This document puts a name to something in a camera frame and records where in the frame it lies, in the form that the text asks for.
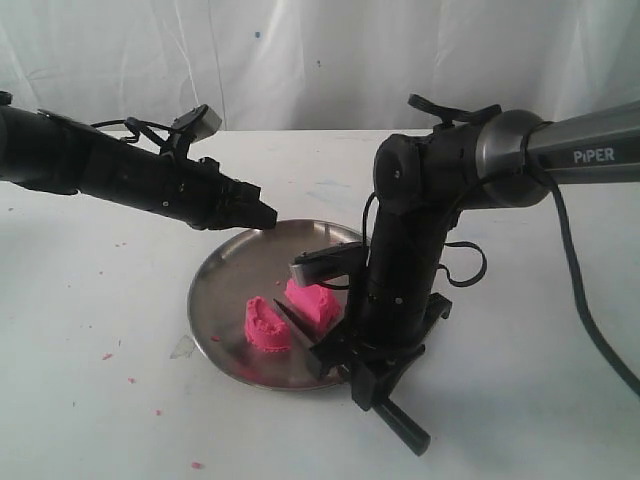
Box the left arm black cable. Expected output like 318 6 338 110
89 117 181 156

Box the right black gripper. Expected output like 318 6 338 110
306 199 454 412

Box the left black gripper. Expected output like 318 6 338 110
74 129 277 230

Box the round stainless steel plate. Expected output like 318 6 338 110
187 219 361 391

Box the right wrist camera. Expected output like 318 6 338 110
289 242 368 287

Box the clear tape piece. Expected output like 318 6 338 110
169 335 196 360

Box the black knife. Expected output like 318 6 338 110
275 301 431 456

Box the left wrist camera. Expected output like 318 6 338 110
171 104 223 142

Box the pink play dough lump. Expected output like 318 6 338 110
244 296 291 353

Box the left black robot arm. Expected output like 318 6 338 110
1 92 277 230

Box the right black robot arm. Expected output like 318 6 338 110
293 95 639 410

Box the white backdrop curtain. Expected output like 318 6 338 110
1 1 639 130

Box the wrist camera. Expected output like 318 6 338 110
171 104 223 142
289 242 368 287

